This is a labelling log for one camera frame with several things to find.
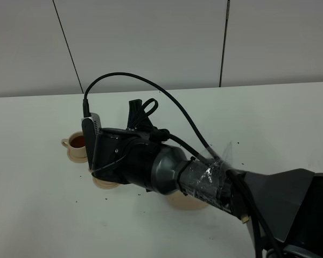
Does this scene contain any far beige cup saucer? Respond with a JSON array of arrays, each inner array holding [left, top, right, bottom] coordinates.
[[67, 146, 88, 163]]

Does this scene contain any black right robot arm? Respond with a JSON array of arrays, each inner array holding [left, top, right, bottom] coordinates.
[[86, 99, 323, 257]]

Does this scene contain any beige cup saucer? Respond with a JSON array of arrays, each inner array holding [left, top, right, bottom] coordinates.
[[93, 177, 120, 190], [67, 146, 88, 163]]

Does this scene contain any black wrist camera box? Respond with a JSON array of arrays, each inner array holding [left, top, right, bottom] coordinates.
[[81, 113, 101, 169]]

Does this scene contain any black camera cable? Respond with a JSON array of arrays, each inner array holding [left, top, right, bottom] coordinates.
[[82, 71, 286, 258]]

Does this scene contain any near beige cup saucer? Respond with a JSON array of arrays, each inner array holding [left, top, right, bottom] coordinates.
[[93, 177, 120, 190]]

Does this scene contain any large beige teapot saucer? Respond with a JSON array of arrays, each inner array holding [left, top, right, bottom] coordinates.
[[166, 191, 208, 211]]

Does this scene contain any far beige teacup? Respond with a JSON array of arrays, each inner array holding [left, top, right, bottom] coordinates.
[[61, 132, 87, 158]]

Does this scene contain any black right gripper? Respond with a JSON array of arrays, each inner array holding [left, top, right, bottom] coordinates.
[[127, 99, 158, 132]]

